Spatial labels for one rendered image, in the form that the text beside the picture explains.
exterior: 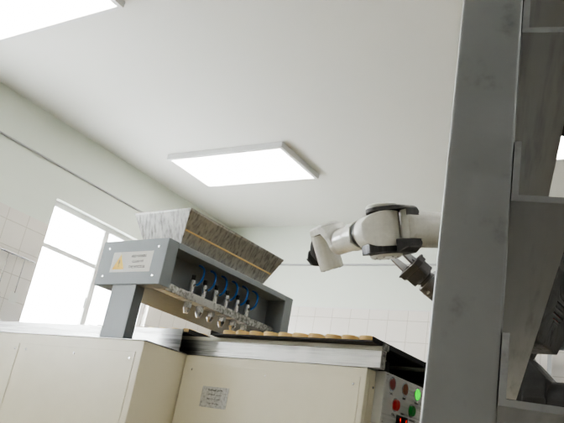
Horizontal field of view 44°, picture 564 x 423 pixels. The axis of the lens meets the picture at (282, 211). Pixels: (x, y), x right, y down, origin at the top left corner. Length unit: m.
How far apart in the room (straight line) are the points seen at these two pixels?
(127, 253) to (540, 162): 2.04
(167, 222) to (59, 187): 3.85
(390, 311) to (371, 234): 5.09
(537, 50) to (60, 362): 2.27
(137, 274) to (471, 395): 2.09
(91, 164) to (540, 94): 6.22
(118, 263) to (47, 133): 3.91
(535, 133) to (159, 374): 1.94
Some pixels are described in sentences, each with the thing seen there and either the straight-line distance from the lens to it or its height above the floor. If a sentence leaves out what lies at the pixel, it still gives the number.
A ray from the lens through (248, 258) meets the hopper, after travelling 2.67.
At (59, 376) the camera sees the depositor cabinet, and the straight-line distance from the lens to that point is 2.51.
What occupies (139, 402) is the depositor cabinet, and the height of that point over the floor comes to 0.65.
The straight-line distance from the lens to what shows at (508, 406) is 0.30.
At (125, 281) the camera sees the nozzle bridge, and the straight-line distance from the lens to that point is 2.39.
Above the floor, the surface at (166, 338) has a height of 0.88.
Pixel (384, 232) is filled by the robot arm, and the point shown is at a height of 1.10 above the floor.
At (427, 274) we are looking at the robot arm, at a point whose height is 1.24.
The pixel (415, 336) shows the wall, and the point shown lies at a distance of 6.57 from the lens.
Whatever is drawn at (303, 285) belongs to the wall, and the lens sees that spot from 7.25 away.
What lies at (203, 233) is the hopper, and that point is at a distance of 2.48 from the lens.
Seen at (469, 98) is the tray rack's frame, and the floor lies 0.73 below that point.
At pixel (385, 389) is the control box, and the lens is 1.97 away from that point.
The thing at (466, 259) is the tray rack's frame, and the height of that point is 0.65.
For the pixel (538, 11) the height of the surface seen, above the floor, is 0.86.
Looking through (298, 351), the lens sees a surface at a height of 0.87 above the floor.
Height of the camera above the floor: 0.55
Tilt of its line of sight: 20 degrees up
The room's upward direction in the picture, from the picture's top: 11 degrees clockwise
